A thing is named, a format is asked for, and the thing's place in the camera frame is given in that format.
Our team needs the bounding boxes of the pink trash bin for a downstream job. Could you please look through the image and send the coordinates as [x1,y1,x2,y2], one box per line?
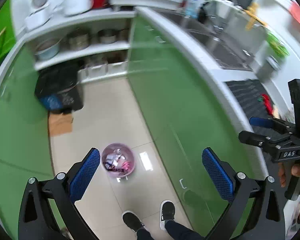
[101,142,135,178]

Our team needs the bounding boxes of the person's right hand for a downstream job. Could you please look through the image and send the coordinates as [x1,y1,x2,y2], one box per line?
[277,162,300,188]

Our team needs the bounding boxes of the red cloth pouch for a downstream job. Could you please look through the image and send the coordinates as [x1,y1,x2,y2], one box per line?
[258,94,273,116]

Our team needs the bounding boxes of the black striped table mat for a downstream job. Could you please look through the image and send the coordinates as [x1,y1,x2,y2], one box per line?
[224,79,280,138]

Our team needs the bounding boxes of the grey lidded canister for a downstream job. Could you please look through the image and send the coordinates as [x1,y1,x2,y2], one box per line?
[256,55,281,81]

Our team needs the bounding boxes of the person's right black shoe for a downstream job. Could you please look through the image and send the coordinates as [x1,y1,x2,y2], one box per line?
[159,200,175,231]

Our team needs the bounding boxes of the person's black shoe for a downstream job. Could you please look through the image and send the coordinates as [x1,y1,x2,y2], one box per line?
[159,200,175,231]
[122,210,145,233]

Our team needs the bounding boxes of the brown cardboard piece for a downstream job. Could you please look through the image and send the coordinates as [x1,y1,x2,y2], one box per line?
[48,113,74,137]

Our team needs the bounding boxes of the person's left black shoe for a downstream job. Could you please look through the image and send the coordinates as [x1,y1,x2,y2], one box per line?
[122,210,145,233]

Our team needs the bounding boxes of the green plastic basket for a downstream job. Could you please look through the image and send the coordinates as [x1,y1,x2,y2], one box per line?
[267,33,289,59]

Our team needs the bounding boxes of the stainless steel sink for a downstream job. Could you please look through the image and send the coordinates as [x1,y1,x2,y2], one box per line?
[161,11,253,71]

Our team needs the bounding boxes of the black recycling bin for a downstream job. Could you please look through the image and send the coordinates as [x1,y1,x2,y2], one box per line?
[34,63,84,113]

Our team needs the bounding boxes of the white storage box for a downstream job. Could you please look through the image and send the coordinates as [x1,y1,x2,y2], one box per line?
[78,64,108,83]

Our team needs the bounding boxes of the tall chrome faucet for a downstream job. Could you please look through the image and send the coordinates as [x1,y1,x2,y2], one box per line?
[204,0,237,33]

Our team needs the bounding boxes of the light blue basin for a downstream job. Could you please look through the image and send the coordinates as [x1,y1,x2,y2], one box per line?
[34,38,61,61]

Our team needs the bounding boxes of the white shelf unit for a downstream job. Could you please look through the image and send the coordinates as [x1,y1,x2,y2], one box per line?
[22,9,136,83]

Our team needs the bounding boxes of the steel pot on shelf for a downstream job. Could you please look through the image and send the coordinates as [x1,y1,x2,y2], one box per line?
[67,29,90,51]

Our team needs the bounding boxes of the steel pan on shelf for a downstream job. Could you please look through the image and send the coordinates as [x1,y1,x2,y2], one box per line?
[97,29,118,44]

